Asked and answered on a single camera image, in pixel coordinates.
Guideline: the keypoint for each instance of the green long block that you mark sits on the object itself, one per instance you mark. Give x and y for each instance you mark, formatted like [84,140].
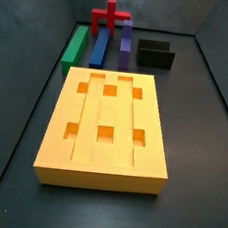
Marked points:
[75,49]

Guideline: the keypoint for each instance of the yellow slotted board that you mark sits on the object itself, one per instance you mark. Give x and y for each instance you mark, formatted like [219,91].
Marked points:
[104,134]

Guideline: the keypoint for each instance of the blue long block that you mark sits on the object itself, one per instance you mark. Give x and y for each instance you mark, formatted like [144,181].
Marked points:
[96,60]

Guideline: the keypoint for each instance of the purple long block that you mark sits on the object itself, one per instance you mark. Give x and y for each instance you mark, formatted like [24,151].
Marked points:
[125,48]

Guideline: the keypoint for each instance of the red cross-shaped block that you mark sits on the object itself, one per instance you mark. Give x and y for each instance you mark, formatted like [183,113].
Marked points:
[110,15]

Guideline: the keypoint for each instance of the black bracket holder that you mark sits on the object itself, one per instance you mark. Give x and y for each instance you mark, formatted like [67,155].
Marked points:
[155,54]

